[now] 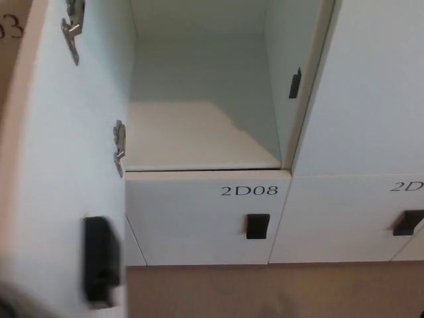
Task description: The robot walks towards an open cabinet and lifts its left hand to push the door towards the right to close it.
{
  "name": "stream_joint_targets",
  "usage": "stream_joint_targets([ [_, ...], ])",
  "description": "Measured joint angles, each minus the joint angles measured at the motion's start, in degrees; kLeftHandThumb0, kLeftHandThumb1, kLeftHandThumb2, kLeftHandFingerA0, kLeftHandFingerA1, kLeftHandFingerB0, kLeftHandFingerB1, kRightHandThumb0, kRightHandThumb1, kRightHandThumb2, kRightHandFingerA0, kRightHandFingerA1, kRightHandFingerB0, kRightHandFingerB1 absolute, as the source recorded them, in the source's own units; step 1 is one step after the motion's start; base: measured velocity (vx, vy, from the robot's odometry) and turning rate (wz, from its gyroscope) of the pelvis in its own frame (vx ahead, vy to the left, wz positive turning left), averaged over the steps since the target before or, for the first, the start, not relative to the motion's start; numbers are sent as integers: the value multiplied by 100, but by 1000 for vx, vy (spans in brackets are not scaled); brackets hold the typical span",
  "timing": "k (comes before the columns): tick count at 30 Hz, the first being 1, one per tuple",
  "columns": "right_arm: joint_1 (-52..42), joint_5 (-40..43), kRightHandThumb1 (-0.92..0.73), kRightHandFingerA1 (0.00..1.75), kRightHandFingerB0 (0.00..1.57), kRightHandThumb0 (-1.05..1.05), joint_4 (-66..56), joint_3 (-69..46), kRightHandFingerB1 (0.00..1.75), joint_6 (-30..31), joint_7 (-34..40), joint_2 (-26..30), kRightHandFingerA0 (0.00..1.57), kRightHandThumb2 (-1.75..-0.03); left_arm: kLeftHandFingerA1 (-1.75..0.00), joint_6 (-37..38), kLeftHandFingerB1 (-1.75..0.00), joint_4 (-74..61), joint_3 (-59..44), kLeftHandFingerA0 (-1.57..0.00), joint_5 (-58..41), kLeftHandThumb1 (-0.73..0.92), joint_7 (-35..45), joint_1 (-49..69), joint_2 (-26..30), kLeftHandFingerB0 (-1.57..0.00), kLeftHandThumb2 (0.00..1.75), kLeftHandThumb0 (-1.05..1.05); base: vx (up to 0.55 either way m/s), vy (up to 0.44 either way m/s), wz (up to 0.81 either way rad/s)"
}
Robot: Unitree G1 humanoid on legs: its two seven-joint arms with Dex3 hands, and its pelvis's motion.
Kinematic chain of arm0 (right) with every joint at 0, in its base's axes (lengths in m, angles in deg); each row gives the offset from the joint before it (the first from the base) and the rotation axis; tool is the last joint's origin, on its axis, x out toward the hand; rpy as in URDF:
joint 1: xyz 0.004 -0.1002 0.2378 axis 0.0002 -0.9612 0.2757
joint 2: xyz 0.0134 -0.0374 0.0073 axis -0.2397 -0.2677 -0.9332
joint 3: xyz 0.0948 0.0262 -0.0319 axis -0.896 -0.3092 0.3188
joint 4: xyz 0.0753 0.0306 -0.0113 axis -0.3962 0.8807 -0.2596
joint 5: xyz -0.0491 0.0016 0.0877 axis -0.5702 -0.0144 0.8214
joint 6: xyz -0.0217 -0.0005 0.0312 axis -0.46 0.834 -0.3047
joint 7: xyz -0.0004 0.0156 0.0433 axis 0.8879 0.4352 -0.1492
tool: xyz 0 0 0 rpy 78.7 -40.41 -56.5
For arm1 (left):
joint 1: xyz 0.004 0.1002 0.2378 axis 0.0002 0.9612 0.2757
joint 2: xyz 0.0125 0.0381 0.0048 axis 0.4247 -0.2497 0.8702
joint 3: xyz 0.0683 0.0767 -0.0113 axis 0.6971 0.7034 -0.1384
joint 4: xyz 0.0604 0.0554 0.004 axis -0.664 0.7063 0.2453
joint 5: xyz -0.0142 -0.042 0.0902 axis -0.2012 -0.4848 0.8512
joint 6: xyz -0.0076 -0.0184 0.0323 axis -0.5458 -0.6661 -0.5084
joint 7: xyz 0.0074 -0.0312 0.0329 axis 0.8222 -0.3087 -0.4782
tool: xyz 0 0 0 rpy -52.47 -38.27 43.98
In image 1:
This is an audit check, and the white locker door marked 2D08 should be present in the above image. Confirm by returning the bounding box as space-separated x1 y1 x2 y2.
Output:
125 168 293 266

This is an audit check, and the white locker cabinet body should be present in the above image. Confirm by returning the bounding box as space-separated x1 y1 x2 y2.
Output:
123 0 337 174

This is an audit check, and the silver cabinet door hinge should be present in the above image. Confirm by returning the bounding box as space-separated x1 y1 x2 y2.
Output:
60 0 86 67
112 119 128 178

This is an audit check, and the white locker door with lock box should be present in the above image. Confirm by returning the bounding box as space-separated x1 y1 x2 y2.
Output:
0 0 130 318

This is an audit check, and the tall plain white locker door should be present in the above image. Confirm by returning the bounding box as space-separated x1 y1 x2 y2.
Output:
291 0 424 179

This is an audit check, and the beige locker door marked 03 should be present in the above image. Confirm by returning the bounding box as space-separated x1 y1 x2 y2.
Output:
0 0 38 112

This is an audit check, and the black lock strike plate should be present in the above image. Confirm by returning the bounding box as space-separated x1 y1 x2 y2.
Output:
288 67 303 100

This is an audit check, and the black lock box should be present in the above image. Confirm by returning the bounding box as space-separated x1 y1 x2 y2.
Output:
82 215 122 311

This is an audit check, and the black recessed door handle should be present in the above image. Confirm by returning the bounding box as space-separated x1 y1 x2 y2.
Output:
245 213 271 240
392 209 424 237

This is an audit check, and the white locker door black handle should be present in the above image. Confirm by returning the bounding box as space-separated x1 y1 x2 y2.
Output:
268 172 424 264

